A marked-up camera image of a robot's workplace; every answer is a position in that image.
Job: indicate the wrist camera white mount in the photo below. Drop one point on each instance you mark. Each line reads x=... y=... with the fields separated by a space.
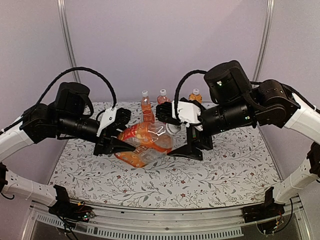
x=188 y=112
x=112 y=121

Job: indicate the right aluminium frame post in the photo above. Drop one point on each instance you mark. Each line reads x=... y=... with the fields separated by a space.
x=270 y=7

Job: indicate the orange grey-label tea bottle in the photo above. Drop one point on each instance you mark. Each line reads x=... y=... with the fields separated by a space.
x=163 y=98

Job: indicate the black-label orange drink bottle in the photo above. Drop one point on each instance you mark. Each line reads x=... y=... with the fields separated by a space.
x=195 y=96

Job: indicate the front aluminium rail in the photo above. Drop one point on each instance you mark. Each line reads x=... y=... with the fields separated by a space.
x=112 y=222

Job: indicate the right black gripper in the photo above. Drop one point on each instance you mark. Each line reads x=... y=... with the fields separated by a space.
x=189 y=150

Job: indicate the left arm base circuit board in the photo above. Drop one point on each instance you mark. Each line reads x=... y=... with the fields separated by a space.
x=78 y=212

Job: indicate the wide orange tea bottle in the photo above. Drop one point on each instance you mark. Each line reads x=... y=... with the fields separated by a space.
x=151 y=141

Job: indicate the slim red-label tea bottle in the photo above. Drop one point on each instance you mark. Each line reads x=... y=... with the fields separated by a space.
x=147 y=113

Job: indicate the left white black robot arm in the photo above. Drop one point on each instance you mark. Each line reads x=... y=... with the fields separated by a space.
x=69 y=116

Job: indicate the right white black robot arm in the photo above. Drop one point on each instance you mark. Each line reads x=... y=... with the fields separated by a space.
x=239 y=102

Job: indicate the aluminium frame post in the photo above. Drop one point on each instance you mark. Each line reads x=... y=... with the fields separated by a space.
x=270 y=7
x=61 y=6

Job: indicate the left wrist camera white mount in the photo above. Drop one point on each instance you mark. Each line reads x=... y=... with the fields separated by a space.
x=112 y=121

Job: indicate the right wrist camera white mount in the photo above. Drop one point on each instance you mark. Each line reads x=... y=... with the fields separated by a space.
x=188 y=112

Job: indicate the left aluminium frame post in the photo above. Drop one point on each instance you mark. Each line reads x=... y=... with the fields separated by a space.
x=61 y=6

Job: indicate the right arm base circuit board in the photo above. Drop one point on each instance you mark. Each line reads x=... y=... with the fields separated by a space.
x=270 y=227

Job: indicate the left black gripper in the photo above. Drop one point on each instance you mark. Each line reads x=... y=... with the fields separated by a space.
x=108 y=143

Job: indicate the floral patterned table mat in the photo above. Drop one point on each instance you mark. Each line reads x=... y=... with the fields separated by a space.
x=235 y=172

